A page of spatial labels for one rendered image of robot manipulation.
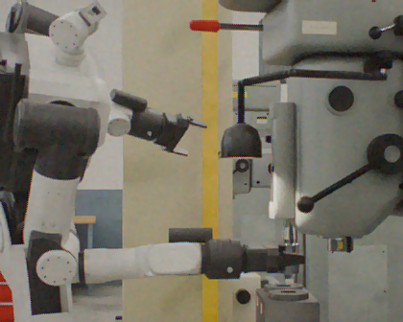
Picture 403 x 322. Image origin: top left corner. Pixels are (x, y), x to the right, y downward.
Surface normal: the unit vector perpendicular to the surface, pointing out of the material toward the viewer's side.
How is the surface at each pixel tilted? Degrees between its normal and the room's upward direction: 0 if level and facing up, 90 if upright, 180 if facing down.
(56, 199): 111
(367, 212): 118
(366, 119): 90
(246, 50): 90
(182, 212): 90
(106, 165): 90
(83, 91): 76
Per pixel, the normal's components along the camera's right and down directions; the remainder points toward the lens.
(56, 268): 0.17, 0.37
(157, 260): 0.15, -0.17
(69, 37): -0.22, 0.44
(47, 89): 0.40, -0.24
